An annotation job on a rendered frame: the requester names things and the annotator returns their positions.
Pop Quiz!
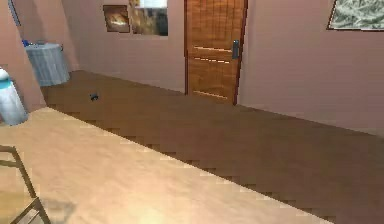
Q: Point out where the large brown framed picture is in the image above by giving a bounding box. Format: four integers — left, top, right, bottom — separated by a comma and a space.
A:
128, 0, 169, 37

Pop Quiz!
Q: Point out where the small brown framed picture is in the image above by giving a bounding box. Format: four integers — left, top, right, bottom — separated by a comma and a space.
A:
102, 4, 131, 34

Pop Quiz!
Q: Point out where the green leafy framed picture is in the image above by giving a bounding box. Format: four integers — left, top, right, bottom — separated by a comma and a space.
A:
326, 0, 384, 32

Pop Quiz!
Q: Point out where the grey door handle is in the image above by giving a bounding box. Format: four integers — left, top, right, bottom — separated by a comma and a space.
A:
231, 39, 241, 61

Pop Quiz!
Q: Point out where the pale blue white bin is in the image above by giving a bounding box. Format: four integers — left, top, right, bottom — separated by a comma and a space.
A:
0, 67, 30, 127

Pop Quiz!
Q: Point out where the brown wooden chair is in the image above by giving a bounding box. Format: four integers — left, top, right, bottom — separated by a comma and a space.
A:
0, 144, 52, 224

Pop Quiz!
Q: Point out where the grey cloth covered round table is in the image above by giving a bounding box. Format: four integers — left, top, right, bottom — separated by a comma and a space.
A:
24, 42, 71, 88

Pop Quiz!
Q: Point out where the brown wooden room door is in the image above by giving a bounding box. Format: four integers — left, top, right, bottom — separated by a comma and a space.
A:
183, 0, 249, 106

